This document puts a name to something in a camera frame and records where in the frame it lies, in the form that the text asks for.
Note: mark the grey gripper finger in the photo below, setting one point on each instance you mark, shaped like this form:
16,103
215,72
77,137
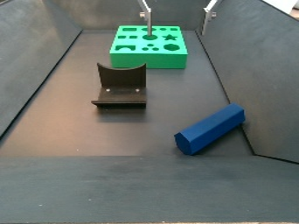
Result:
208,15
146,14

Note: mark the blue hexagonal prism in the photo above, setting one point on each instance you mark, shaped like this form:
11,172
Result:
200,134

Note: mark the green shape-sorter foam block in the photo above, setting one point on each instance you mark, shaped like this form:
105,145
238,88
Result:
159,51

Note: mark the black curved cradle stand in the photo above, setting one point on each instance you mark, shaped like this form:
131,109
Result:
122,86

